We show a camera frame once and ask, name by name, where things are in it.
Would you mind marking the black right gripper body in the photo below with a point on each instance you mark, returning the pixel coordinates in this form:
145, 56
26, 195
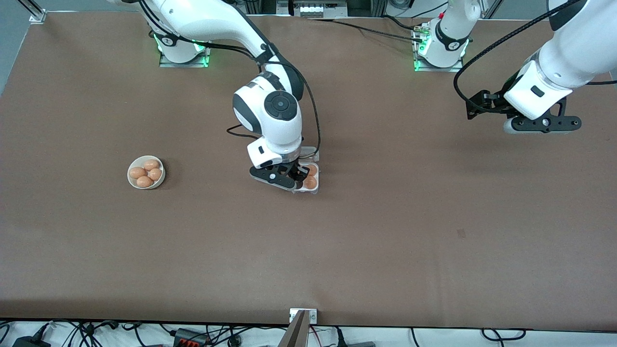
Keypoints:
292, 169

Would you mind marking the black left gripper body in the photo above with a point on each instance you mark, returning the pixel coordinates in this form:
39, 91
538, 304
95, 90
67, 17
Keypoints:
496, 100

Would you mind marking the clear plastic egg box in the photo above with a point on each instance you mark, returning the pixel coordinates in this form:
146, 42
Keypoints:
311, 155

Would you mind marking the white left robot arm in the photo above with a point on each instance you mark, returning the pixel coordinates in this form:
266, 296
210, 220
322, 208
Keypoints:
573, 53

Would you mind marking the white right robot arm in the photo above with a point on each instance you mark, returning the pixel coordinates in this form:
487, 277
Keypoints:
207, 19

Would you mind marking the brown egg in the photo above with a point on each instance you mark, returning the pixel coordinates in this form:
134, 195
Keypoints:
137, 172
155, 174
144, 181
151, 165
313, 170
311, 183

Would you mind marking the white round bowl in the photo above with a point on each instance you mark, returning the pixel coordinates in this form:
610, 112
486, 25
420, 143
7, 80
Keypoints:
132, 182

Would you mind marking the white power strip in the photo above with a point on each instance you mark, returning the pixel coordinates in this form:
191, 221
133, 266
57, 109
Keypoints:
318, 8

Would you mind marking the black orange power strip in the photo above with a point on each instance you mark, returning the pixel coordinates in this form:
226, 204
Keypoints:
190, 337

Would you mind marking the black power adapter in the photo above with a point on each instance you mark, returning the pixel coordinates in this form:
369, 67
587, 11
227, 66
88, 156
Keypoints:
31, 342

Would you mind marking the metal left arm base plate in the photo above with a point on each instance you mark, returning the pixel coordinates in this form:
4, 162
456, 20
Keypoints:
422, 68

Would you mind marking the metal table edge bracket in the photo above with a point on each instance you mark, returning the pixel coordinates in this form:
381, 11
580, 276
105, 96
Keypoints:
312, 315

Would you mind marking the brown camera pole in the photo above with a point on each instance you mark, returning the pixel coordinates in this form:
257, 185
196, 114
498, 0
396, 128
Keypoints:
295, 335

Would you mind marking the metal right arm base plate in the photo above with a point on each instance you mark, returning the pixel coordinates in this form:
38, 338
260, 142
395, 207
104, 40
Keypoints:
166, 63

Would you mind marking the aluminium frame profile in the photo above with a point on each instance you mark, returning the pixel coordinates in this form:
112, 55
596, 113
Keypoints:
34, 12

